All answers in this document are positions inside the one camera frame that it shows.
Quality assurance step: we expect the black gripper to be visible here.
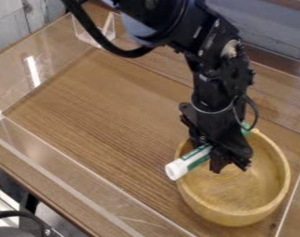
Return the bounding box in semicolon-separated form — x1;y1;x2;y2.
177;100;254;174

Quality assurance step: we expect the green and white marker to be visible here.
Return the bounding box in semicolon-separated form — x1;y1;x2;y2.
163;120;254;181

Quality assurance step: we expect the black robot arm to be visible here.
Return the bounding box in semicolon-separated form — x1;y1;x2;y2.
61;0;256;173

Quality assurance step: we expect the brown wooden bowl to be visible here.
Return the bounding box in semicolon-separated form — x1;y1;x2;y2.
175;130;291;227

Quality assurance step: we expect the clear acrylic front wall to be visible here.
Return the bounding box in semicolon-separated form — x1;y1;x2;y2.
0;115;193;237

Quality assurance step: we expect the black cable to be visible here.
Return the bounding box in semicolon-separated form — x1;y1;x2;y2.
0;210;50;237

